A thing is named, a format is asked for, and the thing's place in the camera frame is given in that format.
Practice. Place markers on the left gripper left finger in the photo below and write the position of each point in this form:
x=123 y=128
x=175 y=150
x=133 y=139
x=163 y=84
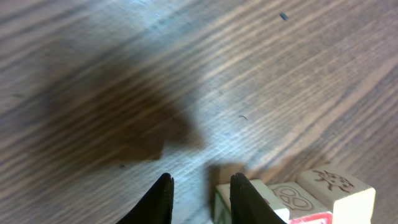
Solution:
x=156 y=206

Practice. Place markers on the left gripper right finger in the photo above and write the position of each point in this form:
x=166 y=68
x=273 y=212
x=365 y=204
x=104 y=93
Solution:
x=247 y=205

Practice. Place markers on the white Z block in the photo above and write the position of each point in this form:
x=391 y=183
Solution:
x=222 y=207

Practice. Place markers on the red Y block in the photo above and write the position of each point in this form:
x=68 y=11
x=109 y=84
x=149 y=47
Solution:
x=303 y=207

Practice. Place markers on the yellow ladybug block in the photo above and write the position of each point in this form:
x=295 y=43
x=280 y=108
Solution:
x=350 y=200

